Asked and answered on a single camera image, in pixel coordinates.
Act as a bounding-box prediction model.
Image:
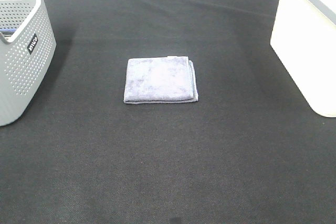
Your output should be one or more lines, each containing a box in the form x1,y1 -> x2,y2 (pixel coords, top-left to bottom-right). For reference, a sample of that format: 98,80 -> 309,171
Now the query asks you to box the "lavender towel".
123,56 -> 198,104

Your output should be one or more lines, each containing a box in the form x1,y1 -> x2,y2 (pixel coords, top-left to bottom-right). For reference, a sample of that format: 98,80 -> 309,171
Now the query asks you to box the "black fabric table mat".
1,0 -> 335,223

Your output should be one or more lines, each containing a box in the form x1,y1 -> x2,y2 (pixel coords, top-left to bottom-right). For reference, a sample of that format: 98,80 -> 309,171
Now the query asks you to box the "cream storage bin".
270,0 -> 335,118

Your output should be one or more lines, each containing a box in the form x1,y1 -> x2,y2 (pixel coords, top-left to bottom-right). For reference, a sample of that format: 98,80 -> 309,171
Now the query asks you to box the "grey perforated laundry basket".
1,0 -> 56,126

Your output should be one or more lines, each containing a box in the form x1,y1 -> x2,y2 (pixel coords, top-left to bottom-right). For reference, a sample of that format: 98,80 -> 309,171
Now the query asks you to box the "blue cloth inside basket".
0,28 -> 16,36

